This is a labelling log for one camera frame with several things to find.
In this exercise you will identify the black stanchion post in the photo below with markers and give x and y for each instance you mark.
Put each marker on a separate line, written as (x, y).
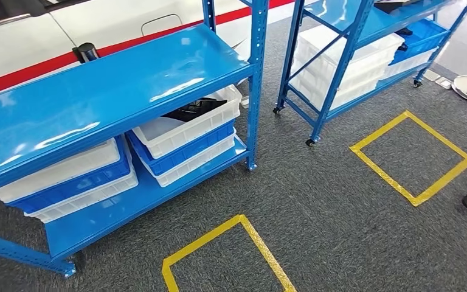
(86, 51)

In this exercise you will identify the blue metal shelf rack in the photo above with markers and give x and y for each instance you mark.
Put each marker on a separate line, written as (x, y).
(340, 68)
(96, 88)

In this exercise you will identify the yellow floor tape square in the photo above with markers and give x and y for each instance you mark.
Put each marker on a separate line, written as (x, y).
(201, 241)
(378, 132)

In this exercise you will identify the blue plastic bin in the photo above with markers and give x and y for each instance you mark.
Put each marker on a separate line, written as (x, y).
(185, 153)
(76, 187)
(419, 40)

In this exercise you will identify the white floor outlet plate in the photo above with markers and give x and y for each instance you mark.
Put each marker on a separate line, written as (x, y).
(445, 83)
(431, 75)

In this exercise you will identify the white plastic crate stack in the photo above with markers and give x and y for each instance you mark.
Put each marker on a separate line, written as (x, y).
(370, 60)

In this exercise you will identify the red barrier belt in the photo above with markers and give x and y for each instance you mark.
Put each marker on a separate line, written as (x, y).
(16, 76)
(177, 29)

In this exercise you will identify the black plastic part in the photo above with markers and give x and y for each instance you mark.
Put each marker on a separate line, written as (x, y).
(193, 109)
(390, 6)

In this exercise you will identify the white car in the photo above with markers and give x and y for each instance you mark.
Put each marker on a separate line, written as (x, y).
(16, 44)

